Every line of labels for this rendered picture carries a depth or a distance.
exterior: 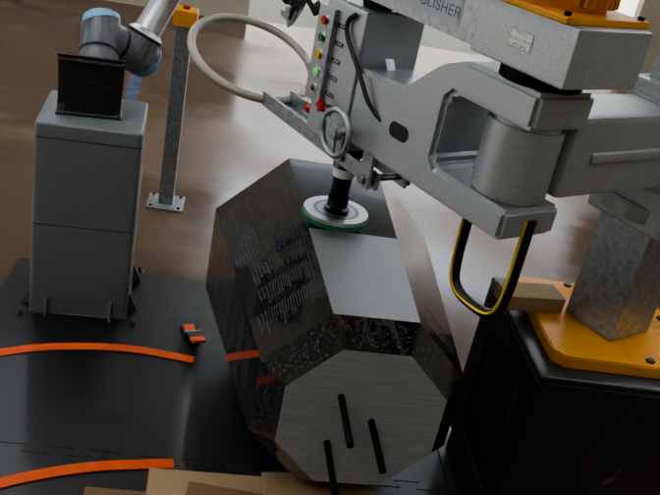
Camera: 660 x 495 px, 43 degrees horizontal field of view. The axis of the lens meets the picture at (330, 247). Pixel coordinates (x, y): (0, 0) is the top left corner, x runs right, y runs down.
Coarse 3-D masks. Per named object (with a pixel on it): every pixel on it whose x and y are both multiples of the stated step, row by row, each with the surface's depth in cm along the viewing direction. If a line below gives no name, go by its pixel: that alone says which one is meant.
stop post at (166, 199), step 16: (176, 16) 420; (192, 16) 420; (176, 32) 425; (176, 48) 429; (176, 64) 433; (176, 80) 436; (176, 96) 440; (176, 112) 444; (176, 128) 448; (176, 144) 452; (176, 160) 456; (176, 176) 467; (160, 192) 464; (160, 208) 462; (176, 208) 465
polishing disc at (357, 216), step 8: (312, 200) 277; (320, 200) 279; (304, 208) 271; (312, 208) 272; (320, 208) 273; (352, 208) 278; (360, 208) 279; (312, 216) 267; (320, 216) 267; (328, 216) 269; (336, 216) 270; (344, 216) 271; (352, 216) 272; (360, 216) 273; (328, 224) 266; (336, 224) 265; (344, 224) 266; (352, 224) 267; (360, 224) 269
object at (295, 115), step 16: (272, 96) 289; (272, 112) 289; (288, 112) 281; (304, 112) 292; (304, 128) 274; (320, 144) 267; (336, 160) 261; (352, 160) 254; (384, 176) 250; (400, 176) 253
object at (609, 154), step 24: (600, 96) 224; (624, 96) 229; (648, 96) 232; (600, 120) 205; (624, 120) 211; (648, 120) 216; (576, 144) 204; (600, 144) 209; (624, 144) 215; (648, 144) 221; (576, 168) 208; (600, 168) 214; (624, 168) 220; (648, 168) 226; (552, 192) 211; (576, 192) 213; (600, 192) 220
